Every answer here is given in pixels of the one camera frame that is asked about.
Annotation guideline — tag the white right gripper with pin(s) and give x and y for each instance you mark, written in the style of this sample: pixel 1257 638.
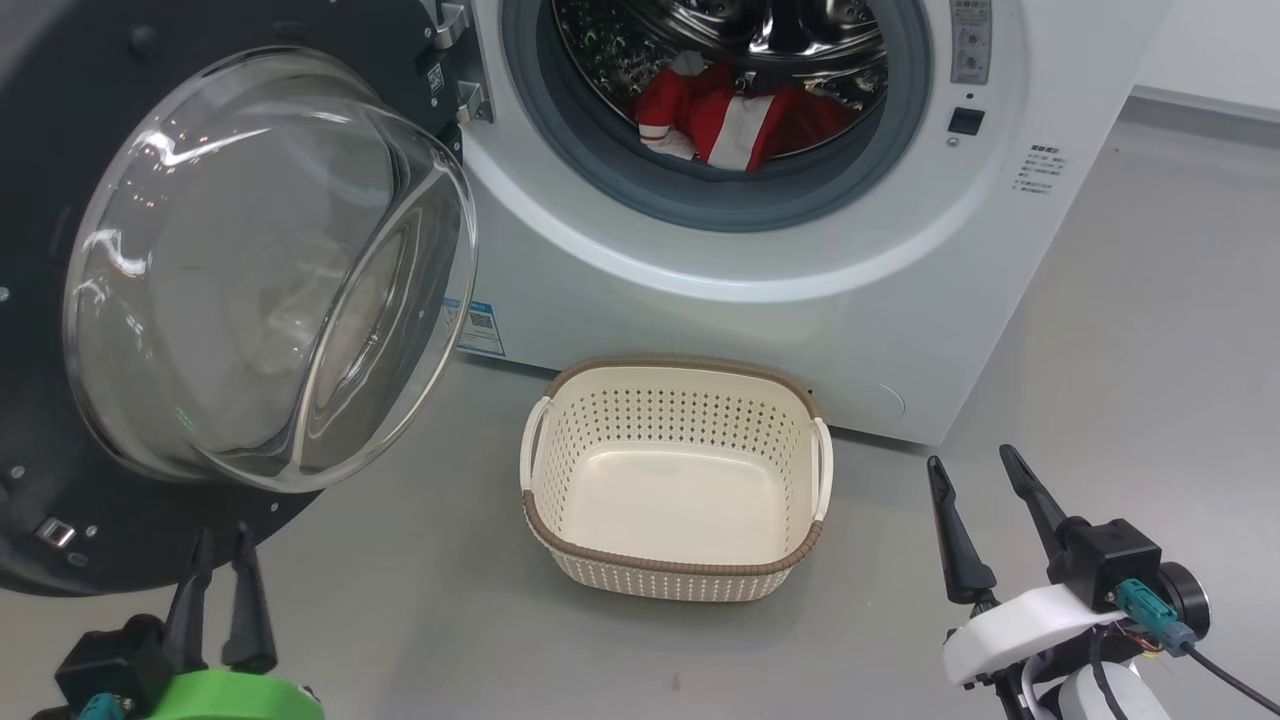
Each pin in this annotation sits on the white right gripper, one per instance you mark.
pixel 1010 630

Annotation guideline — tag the cream perforated laundry basket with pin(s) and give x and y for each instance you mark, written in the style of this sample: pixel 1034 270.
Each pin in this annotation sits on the cream perforated laundry basket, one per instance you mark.
pixel 680 490

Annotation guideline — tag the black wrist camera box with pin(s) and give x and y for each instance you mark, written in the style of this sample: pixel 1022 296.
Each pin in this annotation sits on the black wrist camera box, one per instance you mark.
pixel 110 665
pixel 1110 555

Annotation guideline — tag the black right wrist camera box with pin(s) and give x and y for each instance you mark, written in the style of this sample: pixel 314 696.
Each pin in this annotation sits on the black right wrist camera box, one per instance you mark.
pixel 1110 555

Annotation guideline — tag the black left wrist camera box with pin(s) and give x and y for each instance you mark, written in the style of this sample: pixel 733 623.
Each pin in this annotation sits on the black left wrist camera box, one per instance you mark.
pixel 110 665

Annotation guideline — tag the blue energy label sticker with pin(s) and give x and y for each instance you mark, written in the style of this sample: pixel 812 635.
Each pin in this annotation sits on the blue energy label sticker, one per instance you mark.
pixel 480 330

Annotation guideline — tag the grey warning sticker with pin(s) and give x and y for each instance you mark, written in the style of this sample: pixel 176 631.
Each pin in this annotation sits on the grey warning sticker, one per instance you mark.
pixel 970 40

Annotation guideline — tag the black round glass washer door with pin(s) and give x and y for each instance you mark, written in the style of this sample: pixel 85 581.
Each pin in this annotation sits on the black round glass washer door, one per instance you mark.
pixel 40 150

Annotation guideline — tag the red and white garment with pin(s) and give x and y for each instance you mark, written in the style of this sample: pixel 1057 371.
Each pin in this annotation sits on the red and white garment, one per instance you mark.
pixel 740 125

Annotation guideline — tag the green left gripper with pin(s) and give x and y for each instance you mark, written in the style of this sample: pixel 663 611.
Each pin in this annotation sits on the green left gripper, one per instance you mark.
pixel 230 698

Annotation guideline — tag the white front-load washing machine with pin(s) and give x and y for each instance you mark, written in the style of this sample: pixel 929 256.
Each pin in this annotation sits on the white front-load washing machine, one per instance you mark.
pixel 800 300

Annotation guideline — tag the silver metal door hinge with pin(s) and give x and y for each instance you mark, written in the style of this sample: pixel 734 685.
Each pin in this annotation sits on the silver metal door hinge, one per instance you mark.
pixel 462 60

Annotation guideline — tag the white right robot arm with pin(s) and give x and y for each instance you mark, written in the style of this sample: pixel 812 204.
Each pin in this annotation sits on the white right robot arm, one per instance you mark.
pixel 1135 695

